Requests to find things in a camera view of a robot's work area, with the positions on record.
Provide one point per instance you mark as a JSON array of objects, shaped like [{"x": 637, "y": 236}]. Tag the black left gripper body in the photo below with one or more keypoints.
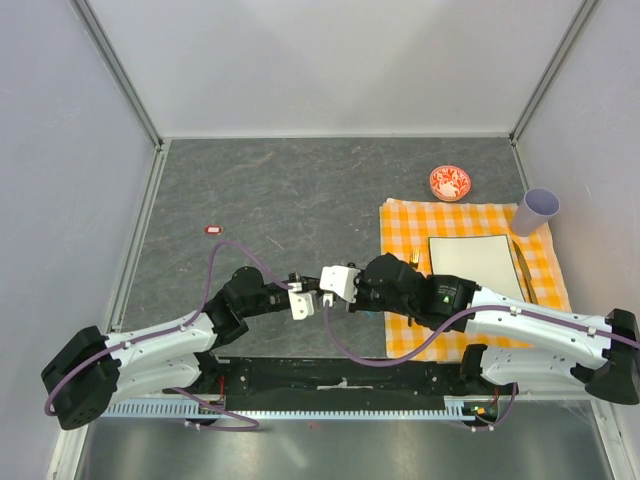
[{"x": 273, "y": 301}]

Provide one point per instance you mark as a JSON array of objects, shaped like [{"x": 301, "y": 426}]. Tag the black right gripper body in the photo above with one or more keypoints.
[{"x": 369, "y": 300}]

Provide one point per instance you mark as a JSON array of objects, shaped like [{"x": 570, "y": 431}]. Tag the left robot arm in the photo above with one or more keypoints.
[{"x": 94, "y": 371}]

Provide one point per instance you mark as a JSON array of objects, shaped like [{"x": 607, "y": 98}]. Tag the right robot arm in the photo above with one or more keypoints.
[{"x": 601, "y": 353}]

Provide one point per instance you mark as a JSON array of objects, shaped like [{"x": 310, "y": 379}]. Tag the gold fork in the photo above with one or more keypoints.
[{"x": 414, "y": 258}]

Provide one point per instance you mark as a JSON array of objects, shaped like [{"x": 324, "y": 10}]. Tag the orange checkered cloth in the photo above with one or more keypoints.
[{"x": 405, "y": 225}]

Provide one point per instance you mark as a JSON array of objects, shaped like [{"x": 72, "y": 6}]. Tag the red key tag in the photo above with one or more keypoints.
[{"x": 213, "y": 230}]

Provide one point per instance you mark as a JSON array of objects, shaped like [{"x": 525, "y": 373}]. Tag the white square plate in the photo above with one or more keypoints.
[{"x": 486, "y": 260}]

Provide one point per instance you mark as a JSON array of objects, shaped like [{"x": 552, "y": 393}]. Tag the red patterned bowl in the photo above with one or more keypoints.
[{"x": 449, "y": 183}]

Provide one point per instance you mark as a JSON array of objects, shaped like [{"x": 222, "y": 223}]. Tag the gold knife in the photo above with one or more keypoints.
[{"x": 525, "y": 273}]

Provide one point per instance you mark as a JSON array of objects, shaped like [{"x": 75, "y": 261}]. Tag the lilac plastic cup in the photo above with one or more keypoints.
[{"x": 536, "y": 208}]

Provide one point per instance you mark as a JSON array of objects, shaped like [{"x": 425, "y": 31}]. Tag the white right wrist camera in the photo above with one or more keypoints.
[{"x": 338, "y": 281}]

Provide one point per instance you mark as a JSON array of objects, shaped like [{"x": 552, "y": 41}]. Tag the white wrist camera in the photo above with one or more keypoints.
[
  {"x": 338, "y": 281},
  {"x": 303, "y": 298}
]

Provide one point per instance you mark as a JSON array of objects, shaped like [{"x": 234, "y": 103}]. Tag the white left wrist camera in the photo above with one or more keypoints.
[{"x": 303, "y": 298}]

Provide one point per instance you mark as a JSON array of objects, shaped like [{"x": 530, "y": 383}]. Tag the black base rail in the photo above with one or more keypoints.
[{"x": 335, "y": 384}]

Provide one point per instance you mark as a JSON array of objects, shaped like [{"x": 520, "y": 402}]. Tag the light blue cable duct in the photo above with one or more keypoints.
[{"x": 173, "y": 407}]

